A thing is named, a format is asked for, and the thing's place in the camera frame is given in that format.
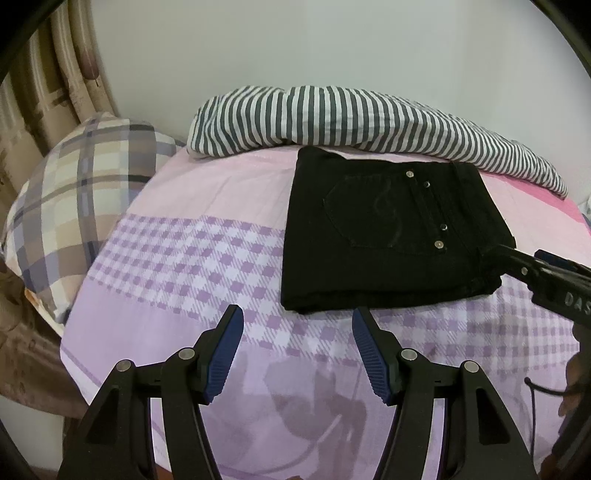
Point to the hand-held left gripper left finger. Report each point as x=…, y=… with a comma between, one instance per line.
x=222, y=360

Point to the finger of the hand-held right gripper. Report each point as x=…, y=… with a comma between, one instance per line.
x=508, y=258
x=554, y=261

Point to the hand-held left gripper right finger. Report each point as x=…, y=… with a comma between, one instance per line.
x=373, y=360

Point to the black pants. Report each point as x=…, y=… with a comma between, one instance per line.
x=369, y=258

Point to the person's right hand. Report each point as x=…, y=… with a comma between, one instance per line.
x=572, y=383

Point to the pink purple checked bed sheet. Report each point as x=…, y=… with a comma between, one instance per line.
x=184, y=249

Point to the plaid pillow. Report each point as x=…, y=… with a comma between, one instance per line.
x=78, y=194

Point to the grey white striped blanket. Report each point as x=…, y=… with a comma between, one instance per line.
x=323, y=115

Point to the beige floral curtain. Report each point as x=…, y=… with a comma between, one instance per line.
x=69, y=69

